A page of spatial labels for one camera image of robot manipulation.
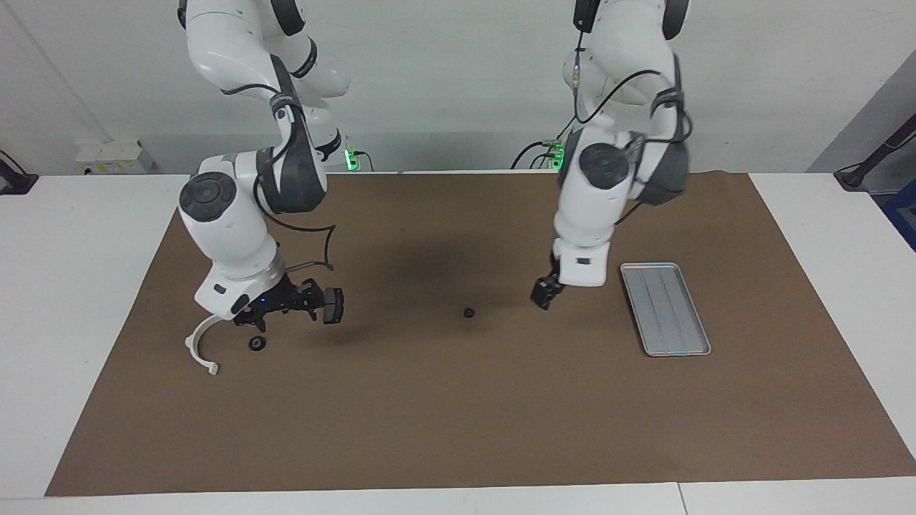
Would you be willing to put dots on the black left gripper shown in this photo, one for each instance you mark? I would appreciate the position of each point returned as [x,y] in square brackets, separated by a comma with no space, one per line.
[555,272]

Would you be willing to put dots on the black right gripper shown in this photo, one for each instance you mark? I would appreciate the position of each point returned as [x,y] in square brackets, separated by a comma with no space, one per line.
[283,300]

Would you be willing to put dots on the large black bearing gear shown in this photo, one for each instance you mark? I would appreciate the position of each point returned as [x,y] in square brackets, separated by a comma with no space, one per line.
[256,344]

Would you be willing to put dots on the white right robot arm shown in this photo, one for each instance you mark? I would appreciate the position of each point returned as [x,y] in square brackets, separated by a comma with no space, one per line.
[229,229]

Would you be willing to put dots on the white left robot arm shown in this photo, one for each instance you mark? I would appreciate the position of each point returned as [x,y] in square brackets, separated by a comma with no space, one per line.
[594,214]

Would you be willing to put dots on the silver metal tray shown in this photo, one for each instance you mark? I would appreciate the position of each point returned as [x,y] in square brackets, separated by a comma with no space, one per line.
[665,315]

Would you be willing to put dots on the rectangular dark brake pad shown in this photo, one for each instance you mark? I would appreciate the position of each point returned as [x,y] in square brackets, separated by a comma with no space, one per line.
[335,306]

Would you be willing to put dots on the brown table mat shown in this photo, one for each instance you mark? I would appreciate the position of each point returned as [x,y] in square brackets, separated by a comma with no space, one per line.
[458,400]

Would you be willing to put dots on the white power box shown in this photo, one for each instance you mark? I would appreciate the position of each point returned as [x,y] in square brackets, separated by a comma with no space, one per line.
[114,159]

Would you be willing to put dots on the black table clamp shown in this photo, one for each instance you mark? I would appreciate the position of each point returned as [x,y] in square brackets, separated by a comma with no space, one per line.
[18,182]

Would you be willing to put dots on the black stand with pole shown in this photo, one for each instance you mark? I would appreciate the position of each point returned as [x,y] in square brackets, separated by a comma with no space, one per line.
[855,175]

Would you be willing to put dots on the blue box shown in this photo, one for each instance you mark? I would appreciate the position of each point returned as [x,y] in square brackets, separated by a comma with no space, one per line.
[903,214]

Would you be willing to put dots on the white curved plastic bracket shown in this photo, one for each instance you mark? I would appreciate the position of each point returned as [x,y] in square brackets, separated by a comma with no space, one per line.
[190,347]

